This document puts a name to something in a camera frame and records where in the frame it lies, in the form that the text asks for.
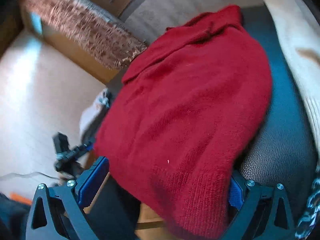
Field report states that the red knit sweater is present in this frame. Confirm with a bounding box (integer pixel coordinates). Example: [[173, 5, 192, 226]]
[[94, 5, 272, 239]]

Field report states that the left forearm dark sleeve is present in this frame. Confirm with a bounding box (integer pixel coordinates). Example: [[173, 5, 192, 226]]
[[0, 193, 30, 239]]

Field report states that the patterned black white fabric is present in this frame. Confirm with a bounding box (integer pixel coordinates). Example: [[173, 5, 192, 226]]
[[295, 164, 319, 239]]

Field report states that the dark leather seat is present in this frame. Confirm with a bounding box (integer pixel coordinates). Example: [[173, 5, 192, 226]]
[[105, 6, 318, 240]]

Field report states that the brown patterned curtain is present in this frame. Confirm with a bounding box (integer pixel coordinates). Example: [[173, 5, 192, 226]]
[[20, 0, 147, 70]]

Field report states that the cream white garment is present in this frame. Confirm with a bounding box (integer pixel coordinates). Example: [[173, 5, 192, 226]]
[[263, 0, 319, 147]]

